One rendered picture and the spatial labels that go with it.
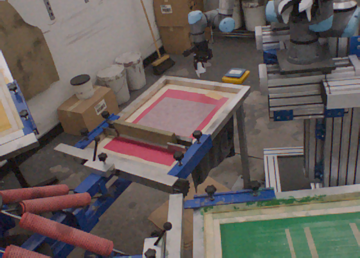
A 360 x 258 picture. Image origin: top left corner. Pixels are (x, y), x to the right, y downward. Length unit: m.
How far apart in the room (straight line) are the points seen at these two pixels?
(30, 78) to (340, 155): 2.72
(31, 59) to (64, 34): 0.50
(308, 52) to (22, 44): 2.64
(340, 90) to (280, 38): 0.61
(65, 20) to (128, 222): 2.15
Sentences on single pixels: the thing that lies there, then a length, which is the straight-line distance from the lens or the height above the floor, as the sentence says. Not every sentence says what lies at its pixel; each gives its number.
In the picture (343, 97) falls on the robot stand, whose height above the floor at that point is 1.15.
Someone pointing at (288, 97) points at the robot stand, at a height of 1.09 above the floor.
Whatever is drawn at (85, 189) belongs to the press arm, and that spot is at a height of 1.04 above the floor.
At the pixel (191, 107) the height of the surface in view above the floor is 0.95.
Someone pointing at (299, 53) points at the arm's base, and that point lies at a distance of 1.69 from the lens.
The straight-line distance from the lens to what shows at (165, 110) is 2.09.
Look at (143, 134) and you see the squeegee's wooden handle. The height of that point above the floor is 1.03.
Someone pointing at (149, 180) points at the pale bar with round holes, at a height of 1.03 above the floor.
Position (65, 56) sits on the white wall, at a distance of 4.06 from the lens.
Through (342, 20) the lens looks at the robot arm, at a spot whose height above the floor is 1.45.
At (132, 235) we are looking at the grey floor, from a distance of 2.77.
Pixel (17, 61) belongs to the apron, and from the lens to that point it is 3.66.
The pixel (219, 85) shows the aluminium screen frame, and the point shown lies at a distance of 2.16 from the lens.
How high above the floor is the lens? 2.02
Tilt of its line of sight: 33 degrees down
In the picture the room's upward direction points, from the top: 12 degrees counter-clockwise
